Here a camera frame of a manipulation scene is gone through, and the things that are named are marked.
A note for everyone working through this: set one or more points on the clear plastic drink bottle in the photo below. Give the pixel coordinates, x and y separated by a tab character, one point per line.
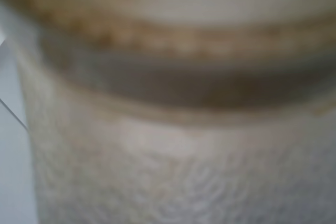
178	111

